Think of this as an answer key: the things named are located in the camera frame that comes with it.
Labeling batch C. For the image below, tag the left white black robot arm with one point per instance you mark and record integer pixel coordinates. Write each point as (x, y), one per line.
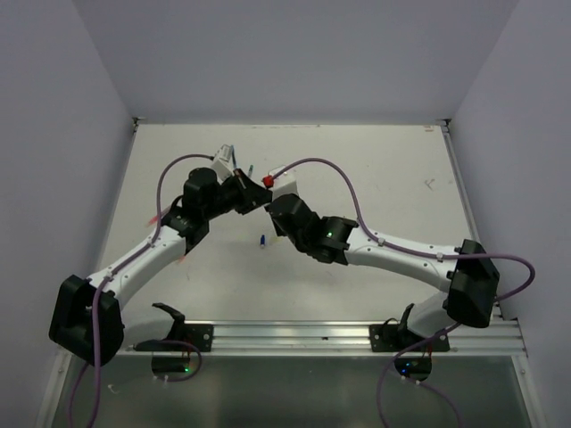
(87, 313)

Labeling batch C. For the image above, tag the right side aluminium rail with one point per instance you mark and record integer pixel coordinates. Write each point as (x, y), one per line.
(464, 200)

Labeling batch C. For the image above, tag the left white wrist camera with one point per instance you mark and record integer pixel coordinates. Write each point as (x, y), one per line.
(224, 162)

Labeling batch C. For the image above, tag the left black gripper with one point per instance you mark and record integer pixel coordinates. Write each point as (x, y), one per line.
(251, 194)

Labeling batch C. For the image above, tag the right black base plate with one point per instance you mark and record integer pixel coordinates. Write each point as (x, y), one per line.
(383, 336)

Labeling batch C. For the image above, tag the aluminium front rail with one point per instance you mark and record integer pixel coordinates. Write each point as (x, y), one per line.
(325, 339)

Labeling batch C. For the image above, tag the blue pen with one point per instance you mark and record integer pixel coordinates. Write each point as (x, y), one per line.
(234, 160)

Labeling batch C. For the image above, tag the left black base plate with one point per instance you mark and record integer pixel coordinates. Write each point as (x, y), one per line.
(199, 335)

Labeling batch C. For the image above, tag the yellow highlighter cap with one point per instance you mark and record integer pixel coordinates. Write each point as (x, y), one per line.
(275, 239)

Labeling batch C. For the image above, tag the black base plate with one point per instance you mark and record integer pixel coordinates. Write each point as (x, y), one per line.
(383, 336)
(199, 335)

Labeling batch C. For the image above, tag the pink red pen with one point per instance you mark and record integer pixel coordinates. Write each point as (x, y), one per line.
(156, 219)

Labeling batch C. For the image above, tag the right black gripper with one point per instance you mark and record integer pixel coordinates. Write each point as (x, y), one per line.
(278, 228)

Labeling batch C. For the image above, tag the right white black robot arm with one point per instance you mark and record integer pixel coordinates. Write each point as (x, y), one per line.
(345, 242)

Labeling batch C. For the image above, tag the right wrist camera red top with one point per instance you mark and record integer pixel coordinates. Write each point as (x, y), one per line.
(280, 183)

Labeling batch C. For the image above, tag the aluminium rail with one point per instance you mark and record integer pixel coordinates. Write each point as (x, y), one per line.
(464, 200)
(325, 339)

